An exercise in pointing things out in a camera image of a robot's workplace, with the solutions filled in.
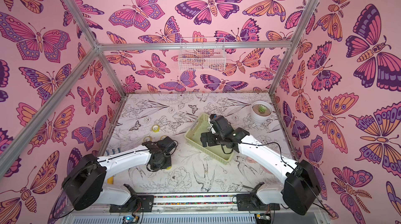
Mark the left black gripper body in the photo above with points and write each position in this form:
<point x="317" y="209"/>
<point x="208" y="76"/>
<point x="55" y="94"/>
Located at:
<point x="165" y="163"/>

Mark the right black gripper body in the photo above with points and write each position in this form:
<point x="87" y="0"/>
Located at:
<point x="207" y="139"/>

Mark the green plastic storage basket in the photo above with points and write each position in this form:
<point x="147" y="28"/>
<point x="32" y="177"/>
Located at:
<point x="194" y="138"/>

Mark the yellow tape roll one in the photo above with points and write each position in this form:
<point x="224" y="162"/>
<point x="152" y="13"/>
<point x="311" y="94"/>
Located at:
<point x="155" y="128"/>

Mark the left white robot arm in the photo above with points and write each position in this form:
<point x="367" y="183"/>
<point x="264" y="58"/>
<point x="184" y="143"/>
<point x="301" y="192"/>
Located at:
<point x="87" y="183"/>

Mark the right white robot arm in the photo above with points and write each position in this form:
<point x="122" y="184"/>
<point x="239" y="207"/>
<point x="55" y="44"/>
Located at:
<point x="298" y="186"/>

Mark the blue yellow garden fork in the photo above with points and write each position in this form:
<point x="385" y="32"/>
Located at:
<point x="113" y="167"/>

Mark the white pot with succulent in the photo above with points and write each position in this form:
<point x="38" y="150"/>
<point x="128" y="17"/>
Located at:
<point x="260" y="111"/>

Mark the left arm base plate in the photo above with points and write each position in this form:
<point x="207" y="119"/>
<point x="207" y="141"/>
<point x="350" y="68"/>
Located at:
<point x="136" y="204"/>

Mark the aluminium front rail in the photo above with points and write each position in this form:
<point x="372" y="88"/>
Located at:
<point x="196" y="208"/>

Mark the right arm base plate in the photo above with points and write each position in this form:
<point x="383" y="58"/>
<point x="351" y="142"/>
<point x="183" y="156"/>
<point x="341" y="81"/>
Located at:
<point x="248" y="202"/>

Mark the white wire wall basket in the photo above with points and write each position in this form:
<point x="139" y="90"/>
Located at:
<point x="199" y="54"/>

